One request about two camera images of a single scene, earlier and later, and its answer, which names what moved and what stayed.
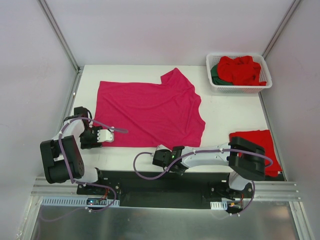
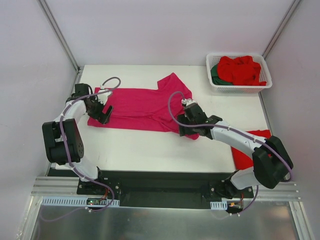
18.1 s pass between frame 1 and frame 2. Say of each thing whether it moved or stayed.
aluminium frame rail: stayed
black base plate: stayed
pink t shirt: moved
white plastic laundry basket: stayed
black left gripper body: moved
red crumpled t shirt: stayed
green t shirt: stayed
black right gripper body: moved
